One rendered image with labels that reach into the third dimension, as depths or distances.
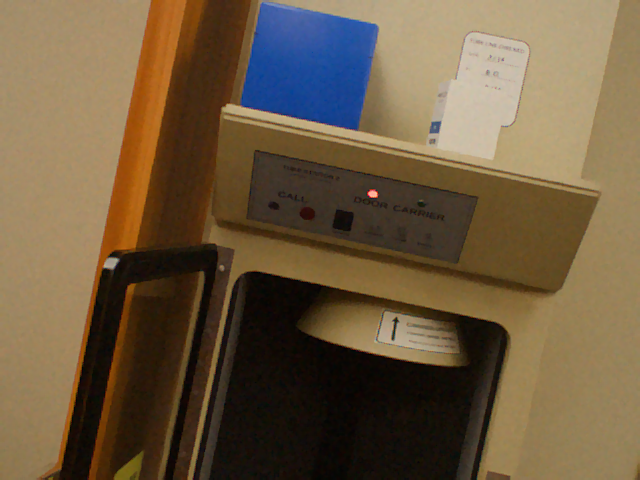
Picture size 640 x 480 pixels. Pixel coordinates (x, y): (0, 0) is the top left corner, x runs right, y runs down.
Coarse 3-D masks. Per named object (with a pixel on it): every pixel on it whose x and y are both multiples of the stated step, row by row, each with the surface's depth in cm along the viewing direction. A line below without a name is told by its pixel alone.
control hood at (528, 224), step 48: (240, 144) 107; (288, 144) 106; (336, 144) 105; (384, 144) 105; (240, 192) 111; (480, 192) 107; (528, 192) 106; (576, 192) 105; (336, 240) 114; (480, 240) 111; (528, 240) 110; (576, 240) 109
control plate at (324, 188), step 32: (256, 160) 108; (288, 160) 107; (256, 192) 111; (288, 192) 110; (320, 192) 110; (352, 192) 109; (384, 192) 108; (416, 192) 108; (448, 192) 107; (288, 224) 113; (320, 224) 113; (352, 224) 112; (384, 224) 111; (416, 224) 111; (448, 224) 110; (448, 256) 113
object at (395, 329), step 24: (336, 288) 123; (312, 312) 124; (336, 312) 121; (360, 312) 120; (384, 312) 120; (408, 312) 120; (432, 312) 121; (336, 336) 120; (360, 336) 119; (384, 336) 119; (408, 336) 119; (432, 336) 120; (456, 336) 123; (408, 360) 119; (432, 360) 120; (456, 360) 122
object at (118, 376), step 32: (128, 288) 90; (160, 288) 98; (192, 288) 109; (96, 320) 86; (128, 320) 92; (160, 320) 101; (192, 320) 111; (96, 352) 86; (128, 352) 93; (160, 352) 103; (128, 384) 95; (160, 384) 105; (128, 416) 97; (160, 416) 107; (96, 448) 91; (128, 448) 99; (160, 448) 110
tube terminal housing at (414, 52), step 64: (320, 0) 116; (384, 0) 116; (448, 0) 116; (512, 0) 115; (576, 0) 115; (384, 64) 116; (448, 64) 116; (576, 64) 115; (384, 128) 116; (576, 128) 116; (256, 256) 117; (320, 256) 117; (384, 256) 117; (512, 320) 117; (512, 384) 117; (512, 448) 117
